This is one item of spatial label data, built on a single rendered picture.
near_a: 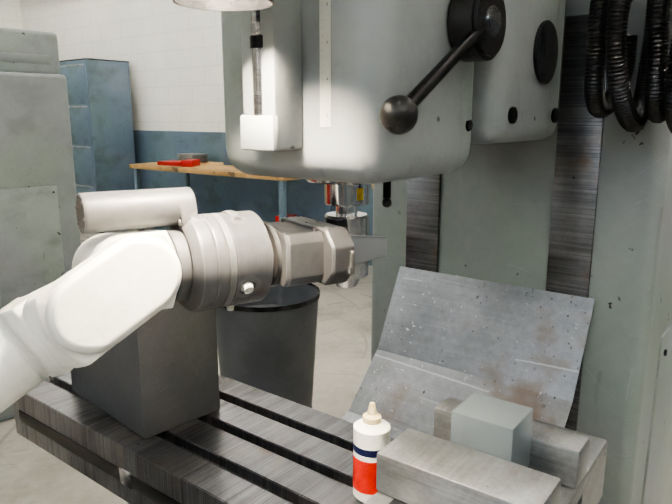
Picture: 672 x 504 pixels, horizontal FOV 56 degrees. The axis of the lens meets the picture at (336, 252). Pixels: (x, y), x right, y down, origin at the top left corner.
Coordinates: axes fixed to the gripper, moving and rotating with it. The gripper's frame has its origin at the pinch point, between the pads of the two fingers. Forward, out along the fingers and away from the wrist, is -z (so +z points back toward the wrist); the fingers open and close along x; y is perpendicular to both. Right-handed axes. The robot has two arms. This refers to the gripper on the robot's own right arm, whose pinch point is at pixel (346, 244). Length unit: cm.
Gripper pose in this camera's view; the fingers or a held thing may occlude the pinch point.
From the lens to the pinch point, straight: 66.4
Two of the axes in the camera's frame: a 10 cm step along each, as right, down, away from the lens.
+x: -5.5, -1.7, 8.2
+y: -0.1, 9.8, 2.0
